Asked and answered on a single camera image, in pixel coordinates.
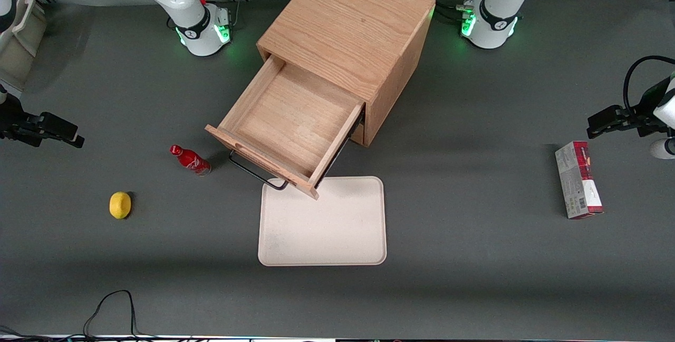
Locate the wooden drawer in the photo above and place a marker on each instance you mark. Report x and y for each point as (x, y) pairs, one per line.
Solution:
(290, 120)
(359, 134)

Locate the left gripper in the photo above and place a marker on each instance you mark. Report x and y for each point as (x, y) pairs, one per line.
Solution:
(639, 113)

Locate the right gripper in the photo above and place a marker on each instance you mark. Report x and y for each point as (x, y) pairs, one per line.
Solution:
(15, 122)

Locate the beige plastic bin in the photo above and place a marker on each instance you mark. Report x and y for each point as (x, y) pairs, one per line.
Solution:
(23, 41)

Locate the oak wooden cabinet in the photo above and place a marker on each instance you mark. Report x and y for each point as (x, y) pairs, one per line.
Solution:
(348, 20)

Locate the red soda bottle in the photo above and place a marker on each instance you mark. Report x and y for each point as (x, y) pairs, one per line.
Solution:
(192, 162)

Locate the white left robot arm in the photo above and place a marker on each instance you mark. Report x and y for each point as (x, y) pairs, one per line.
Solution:
(495, 26)

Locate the grey and red carton box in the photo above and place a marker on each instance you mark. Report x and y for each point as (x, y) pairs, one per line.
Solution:
(577, 184)

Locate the beige plastic tray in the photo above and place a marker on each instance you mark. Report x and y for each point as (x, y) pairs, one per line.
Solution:
(337, 226)

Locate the yellow lemon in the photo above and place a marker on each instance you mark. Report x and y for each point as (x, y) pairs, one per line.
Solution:
(120, 205)

